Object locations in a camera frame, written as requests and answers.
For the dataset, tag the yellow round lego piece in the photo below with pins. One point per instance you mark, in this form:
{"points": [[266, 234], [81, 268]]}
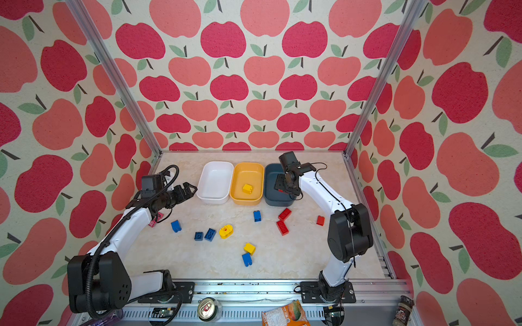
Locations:
{"points": [[226, 231]]}

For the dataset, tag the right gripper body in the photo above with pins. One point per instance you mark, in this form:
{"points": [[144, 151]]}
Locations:
{"points": [[281, 183]]}

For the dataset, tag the soda can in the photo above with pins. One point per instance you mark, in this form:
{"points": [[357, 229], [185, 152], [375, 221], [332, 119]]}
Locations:
{"points": [[209, 310]]}

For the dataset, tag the yellow plastic container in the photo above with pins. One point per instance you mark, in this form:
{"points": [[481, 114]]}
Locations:
{"points": [[253, 174]]}

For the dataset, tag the red lego brick upper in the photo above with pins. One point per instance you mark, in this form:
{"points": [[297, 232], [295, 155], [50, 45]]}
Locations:
{"points": [[284, 214]]}

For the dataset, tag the purple bottle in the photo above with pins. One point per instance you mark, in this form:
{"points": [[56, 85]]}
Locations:
{"points": [[109, 320]]}

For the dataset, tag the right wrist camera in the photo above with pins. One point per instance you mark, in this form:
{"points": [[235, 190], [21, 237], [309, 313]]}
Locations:
{"points": [[288, 160]]}

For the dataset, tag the blue lego brick angled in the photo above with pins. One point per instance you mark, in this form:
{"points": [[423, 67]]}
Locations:
{"points": [[210, 234]]}

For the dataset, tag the pink snack packet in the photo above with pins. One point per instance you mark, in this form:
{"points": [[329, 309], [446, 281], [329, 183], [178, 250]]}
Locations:
{"points": [[156, 219]]}

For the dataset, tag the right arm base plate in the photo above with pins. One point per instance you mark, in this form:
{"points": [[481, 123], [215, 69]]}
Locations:
{"points": [[322, 293]]}

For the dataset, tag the black round object front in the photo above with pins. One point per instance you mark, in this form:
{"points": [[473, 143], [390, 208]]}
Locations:
{"points": [[333, 315]]}

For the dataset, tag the dark spice jar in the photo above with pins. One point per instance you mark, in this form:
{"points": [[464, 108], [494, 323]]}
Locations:
{"points": [[403, 311]]}

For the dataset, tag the yellow lego brick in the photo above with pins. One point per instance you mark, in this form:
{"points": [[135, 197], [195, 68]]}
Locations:
{"points": [[249, 248], [247, 188]]}

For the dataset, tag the orange snack bag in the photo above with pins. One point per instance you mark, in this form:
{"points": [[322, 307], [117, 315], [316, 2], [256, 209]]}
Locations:
{"points": [[291, 314]]}

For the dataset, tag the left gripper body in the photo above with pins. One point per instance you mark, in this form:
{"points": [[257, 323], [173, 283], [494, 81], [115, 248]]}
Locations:
{"points": [[170, 197]]}

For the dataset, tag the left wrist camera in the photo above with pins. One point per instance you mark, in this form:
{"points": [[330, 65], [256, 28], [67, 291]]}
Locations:
{"points": [[152, 183]]}

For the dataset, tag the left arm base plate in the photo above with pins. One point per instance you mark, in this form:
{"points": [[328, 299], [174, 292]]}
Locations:
{"points": [[183, 292]]}

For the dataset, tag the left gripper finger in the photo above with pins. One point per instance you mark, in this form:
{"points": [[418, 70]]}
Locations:
{"points": [[188, 188], [184, 195]]}

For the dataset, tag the white plastic container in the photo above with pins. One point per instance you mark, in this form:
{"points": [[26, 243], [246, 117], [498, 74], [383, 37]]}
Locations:
{"points": [[214, 185]]}

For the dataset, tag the small red lego brick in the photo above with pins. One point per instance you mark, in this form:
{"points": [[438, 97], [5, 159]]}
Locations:
{"points": [[320, 220]]}

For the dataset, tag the dark teal plastic container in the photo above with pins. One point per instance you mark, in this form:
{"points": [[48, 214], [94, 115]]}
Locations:
{"points": [[272, 196]]}

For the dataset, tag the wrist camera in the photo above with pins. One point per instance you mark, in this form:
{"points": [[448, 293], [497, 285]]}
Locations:
{"points": [[152, 183], [288, 160]]}

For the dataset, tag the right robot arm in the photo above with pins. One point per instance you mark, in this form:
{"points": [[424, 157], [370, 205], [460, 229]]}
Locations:
{"points": [[349, 228]]}

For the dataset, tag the red lego brick middle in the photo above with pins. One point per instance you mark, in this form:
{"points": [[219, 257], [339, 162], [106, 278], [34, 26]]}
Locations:
{"points": [[282, 228]]}

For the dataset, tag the blue lego brick front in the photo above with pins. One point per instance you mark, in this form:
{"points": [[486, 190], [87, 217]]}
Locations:
{"points": [[247, 259]]}

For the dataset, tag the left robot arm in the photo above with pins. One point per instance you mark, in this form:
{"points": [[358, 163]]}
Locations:
{"points": [[98, 281]]}

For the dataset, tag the yellow lego brick front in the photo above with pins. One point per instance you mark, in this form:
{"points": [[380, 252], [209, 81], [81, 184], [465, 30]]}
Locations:
{"points": [[249, 248]]}

